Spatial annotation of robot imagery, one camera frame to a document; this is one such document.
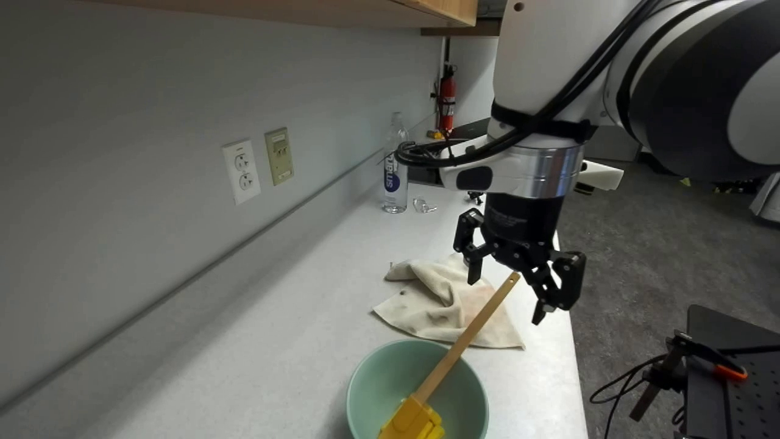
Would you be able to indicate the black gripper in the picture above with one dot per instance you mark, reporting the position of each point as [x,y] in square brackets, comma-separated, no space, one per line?
[524,223]

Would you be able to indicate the beige wall switch plate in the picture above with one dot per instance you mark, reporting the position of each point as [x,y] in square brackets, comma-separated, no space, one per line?
[279,158]

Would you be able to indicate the red fire extinguisher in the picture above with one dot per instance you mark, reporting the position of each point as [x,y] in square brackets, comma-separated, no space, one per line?
[444,98]

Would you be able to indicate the wooden spatula with yellow head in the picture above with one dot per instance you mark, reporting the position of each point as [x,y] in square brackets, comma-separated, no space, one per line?
[472,331]

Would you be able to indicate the wooden wall cabinet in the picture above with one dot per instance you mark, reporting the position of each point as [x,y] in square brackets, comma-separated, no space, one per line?
[366,10]

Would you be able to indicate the crumpled clear plastic wrapper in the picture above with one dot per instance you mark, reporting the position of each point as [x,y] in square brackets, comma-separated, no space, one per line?
[419,205]

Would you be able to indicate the cream stained cloth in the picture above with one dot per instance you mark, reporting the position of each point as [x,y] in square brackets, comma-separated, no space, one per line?
[430,306]

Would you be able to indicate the green bowl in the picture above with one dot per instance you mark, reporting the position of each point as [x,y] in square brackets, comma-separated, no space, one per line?
[380,392]

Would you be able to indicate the white wall outlet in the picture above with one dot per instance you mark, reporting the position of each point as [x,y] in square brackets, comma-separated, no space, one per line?
[241,171]

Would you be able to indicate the clear plastic water bottle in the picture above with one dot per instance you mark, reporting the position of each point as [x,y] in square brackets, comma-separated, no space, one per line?
[394,183]

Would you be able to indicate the black perforated table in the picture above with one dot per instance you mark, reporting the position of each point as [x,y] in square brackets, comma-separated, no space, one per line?
[734,392]

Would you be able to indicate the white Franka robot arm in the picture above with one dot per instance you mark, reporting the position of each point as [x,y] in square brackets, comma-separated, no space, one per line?
[569,56]

